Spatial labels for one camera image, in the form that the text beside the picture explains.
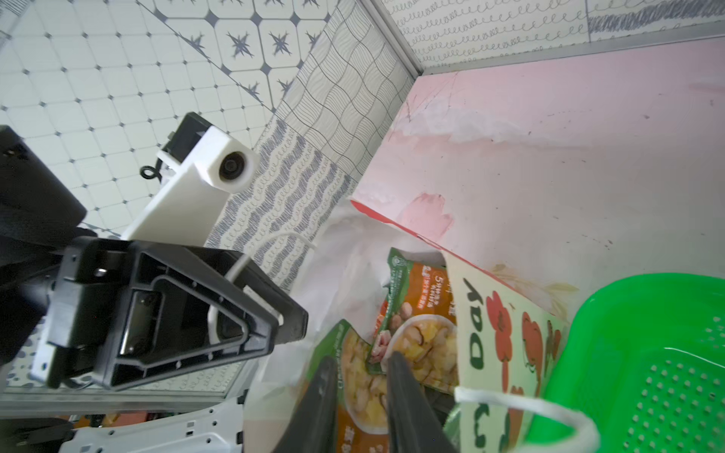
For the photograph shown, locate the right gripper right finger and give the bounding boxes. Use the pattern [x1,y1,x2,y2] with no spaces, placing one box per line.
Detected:
[387,352,456,453]

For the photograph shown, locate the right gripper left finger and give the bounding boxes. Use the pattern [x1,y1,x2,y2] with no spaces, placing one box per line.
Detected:
[273,356,338,453]

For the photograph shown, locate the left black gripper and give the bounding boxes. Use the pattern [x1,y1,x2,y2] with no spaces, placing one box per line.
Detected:
[29,237,309,391]

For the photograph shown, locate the large green soup packet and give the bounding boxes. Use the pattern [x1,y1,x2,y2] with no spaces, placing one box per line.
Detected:
[305,320,390,453]

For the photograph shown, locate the orange green soup packet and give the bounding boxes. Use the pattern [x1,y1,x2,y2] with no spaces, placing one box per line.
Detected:
[366,248,459,394]

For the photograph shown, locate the white red paper gift bag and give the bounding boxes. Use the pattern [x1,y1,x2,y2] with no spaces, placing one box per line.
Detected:
[210,202,602,452]

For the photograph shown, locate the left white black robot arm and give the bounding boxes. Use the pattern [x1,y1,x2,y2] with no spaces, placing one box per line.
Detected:
[1,113,309,391]

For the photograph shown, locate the green plastic basket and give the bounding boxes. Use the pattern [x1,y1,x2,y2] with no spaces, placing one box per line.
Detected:
[543,274,724,452]

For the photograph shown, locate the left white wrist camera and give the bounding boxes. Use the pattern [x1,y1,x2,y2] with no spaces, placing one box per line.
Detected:
[122,112,261,247]

